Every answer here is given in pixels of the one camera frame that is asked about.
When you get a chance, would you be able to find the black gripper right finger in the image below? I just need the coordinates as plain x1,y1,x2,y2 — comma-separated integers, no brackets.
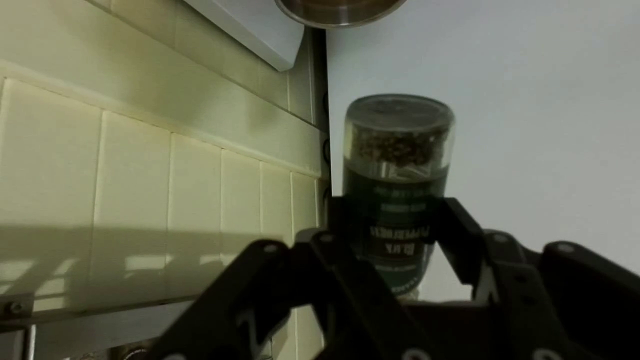
432,197,640,360

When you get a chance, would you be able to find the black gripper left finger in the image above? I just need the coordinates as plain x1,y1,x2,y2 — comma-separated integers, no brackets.
141,197,435,360

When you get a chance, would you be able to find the green label glass spice jar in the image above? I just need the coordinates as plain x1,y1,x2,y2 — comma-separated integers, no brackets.
342,93,458,299

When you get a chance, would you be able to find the white refrigerator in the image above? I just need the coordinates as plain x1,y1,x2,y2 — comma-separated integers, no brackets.
324,0,640,303

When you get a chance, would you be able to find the stainless steel pot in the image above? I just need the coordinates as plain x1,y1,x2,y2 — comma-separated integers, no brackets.
274,0,407,30

